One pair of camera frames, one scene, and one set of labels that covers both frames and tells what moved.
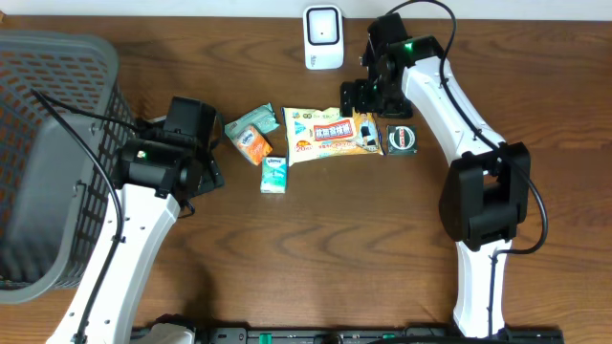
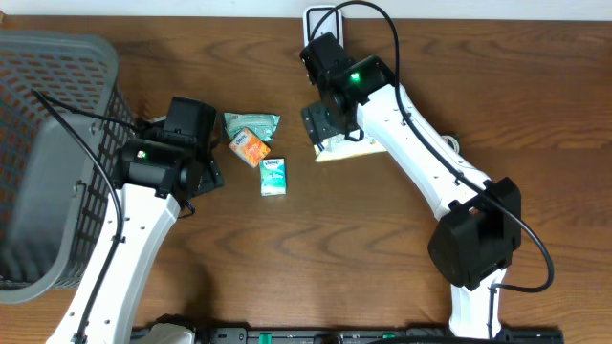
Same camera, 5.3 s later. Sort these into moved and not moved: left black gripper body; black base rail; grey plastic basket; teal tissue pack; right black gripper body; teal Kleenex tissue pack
Moved: teal tissue pack; right black gripper body
Not moved: black base rail; teal Kleenex tissue pack; left black gripper body; grey plastic basket
